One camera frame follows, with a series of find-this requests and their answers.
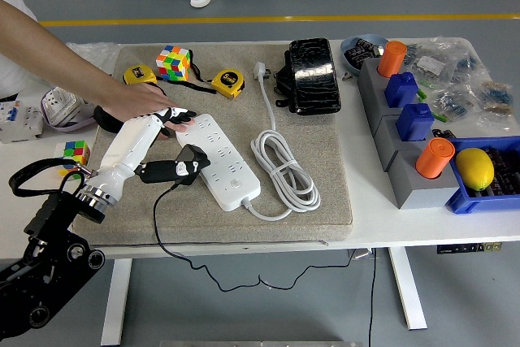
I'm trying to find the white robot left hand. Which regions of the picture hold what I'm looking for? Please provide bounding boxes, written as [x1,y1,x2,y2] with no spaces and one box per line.
[87,106,201,202]

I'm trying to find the person's hand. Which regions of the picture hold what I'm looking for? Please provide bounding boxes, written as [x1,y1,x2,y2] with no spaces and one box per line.
[103,81,201,141]

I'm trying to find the black plug adapter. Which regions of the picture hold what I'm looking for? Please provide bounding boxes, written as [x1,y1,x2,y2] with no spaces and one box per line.
[175,143,210,185]

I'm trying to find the thin black plug cord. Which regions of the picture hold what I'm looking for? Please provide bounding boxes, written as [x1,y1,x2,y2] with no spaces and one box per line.
[152,182,353,292]

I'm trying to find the white power strip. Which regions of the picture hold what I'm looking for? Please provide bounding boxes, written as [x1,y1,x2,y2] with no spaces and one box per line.
[173,113,262,212]

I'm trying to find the plain yellow tape measure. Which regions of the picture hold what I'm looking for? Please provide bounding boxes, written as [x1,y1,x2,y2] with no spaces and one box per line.
[123,64,158,86]

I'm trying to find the small puzzle cube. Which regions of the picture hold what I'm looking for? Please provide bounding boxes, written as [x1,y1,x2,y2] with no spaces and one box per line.
[54,140,91,177]

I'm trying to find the large bright puzzle cube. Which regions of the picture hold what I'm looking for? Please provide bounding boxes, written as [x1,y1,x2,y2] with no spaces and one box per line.
[155,44,192,82]

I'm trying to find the purple band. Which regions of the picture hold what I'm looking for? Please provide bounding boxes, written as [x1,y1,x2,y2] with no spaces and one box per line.
[42,113,101,133]

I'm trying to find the clear bag metal screws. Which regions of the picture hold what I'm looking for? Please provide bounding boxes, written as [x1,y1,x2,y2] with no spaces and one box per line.
[64,41,121,76]

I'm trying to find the white socket purple edge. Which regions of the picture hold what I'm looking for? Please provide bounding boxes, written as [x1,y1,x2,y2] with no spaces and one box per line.
[40,86,97,125]

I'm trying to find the yellow tape measure 5m print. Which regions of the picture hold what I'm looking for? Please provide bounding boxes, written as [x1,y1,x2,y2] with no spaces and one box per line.
[210,69,246,100]

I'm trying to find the white circuit breaker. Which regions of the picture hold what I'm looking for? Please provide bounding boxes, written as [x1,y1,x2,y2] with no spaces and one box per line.
[0,98,45,145]

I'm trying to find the white table leg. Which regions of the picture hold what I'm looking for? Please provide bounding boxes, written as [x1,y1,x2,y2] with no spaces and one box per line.
[388,247,428,331]
[100,258,133,347]

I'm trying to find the glossy black cracked case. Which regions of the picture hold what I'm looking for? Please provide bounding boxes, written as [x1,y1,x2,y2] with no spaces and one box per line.
[288,37,342,116]

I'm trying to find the grey-brown mat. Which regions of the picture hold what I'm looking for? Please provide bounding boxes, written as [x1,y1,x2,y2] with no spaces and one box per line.
[72,43,353,247]

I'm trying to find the light blue bowl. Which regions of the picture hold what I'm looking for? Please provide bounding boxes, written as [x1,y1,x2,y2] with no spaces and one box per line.
[340,33,390,76]

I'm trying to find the grey holder block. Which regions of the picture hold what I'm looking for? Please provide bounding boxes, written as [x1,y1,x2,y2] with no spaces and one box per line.
[365,86,403,137]
[372,113,411,173]
[388,147,464,210]
[356,57,393,98]

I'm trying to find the orange cylinder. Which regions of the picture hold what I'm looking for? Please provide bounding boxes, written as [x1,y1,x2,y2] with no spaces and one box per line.
[377,40,409,78]
[414,137,455,180]

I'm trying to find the blue peg block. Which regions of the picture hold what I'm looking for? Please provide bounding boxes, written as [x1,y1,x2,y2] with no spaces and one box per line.
[396,102,436,143]
[384,72,420,108]

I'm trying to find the clear bag white label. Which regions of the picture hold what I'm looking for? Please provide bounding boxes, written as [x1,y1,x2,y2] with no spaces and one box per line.
[405,44,452,80]

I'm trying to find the clear bag blue resistors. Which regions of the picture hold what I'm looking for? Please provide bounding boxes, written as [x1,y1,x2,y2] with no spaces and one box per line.
[453,48,483,78]
[475,79,516,115]
[431,87,475,121]

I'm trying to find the yellow lemon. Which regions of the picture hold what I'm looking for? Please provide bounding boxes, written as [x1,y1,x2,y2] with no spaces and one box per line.
[454,147,496,192]

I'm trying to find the blue plastic bin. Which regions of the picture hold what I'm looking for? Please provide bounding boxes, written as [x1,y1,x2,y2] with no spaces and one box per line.
[445,135,520,216]

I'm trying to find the black table control panel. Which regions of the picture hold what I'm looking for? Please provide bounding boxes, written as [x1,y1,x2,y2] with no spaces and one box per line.
[436,242,504,255]

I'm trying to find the black capacitors row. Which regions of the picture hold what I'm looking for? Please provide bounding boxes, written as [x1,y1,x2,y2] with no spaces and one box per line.
[470,147,520,197]

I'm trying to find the black wrist strap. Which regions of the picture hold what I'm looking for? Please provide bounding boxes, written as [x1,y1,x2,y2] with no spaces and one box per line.
[162,49,219,95]

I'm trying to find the black strapped pouch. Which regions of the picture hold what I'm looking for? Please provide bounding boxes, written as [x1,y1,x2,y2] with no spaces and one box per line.
[272,49,296,109]

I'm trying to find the white power strip cord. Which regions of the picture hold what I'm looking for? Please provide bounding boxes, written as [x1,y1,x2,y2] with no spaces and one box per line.
[241,60,322,221]

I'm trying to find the hanging black cable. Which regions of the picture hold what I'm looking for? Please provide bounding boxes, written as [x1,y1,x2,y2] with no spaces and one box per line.
[367,248,377,347]

